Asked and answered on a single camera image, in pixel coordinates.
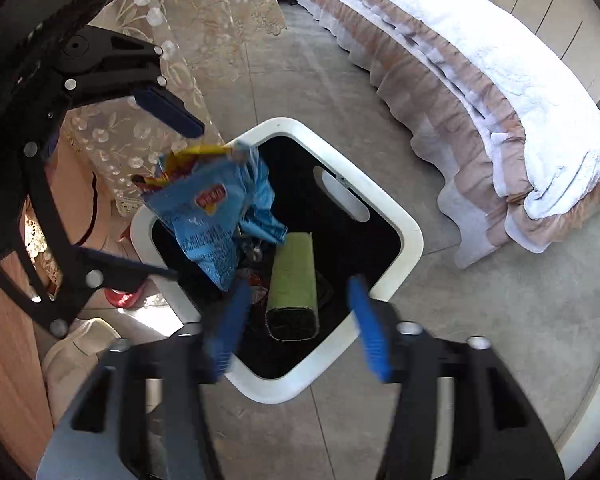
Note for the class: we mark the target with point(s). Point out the white quilt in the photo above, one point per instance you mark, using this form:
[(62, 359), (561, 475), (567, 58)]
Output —
[(505, 75)]

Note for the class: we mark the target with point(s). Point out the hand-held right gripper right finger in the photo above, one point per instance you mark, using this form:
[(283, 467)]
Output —
[(370, 332)]

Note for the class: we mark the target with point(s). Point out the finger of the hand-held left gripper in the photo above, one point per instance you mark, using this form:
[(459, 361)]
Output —
[(172, 112), (122, 267)]

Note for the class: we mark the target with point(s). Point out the white square trash bin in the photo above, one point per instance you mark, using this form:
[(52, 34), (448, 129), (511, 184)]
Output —
[(402, 230)]

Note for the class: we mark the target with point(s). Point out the white plastic bag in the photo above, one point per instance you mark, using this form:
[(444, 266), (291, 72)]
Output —
[(75, 360)]

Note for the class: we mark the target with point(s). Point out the bed with frilled skirt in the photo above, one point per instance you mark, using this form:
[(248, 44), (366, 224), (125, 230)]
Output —
[(430, 110)]

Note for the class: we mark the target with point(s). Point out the beige lace tablecloth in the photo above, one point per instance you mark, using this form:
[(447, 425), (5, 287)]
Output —
[(205, 15)]

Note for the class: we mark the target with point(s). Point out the wooden cabinet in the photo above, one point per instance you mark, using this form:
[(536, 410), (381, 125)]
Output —
[(7, 370)]

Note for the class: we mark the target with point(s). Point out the green cardboard box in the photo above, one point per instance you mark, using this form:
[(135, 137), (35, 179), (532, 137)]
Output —
[(292, 275)]

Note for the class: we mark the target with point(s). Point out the red round item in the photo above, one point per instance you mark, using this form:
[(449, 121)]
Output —
[(122, 299)]

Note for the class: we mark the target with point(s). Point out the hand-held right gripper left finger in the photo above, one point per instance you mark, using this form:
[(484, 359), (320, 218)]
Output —
[(226, 332)]

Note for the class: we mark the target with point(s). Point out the beige wardrobe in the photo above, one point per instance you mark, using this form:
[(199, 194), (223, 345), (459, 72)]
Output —
[(545, 5)]

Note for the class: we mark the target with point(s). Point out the blue snack bag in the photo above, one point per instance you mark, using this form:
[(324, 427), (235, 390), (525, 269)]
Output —
[(205, 210)]

